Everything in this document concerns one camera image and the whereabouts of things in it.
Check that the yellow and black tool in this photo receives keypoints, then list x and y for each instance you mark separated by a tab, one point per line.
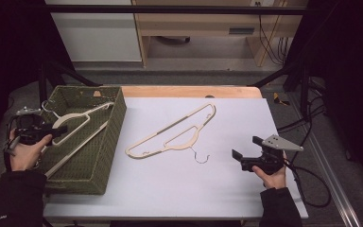
279	99

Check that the white table sheet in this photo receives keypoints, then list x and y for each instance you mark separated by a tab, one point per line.
227	183

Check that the white power strip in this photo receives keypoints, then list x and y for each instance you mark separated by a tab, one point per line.
264	2

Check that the white cabinet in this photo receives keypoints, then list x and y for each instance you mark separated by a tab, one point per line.
97	34

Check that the green woven basket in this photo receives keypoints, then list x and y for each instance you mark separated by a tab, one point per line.
104	151

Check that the beige wooden desk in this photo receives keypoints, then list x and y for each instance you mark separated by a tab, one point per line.
201	22

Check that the person's right hand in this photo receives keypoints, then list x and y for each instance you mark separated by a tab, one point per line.
274	181

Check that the beige plastic clothes hanger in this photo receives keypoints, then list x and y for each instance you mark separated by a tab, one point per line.
182	140
75	117

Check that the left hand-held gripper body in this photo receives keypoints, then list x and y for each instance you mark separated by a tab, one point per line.
28	126

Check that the person's left hand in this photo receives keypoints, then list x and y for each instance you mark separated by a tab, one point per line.
26	156

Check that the black curtain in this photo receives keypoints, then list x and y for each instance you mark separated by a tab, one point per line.
12	47
343	47

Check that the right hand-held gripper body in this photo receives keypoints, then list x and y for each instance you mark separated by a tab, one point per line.
271	157

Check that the aluminium rail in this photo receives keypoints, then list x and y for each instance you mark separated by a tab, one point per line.
337	189

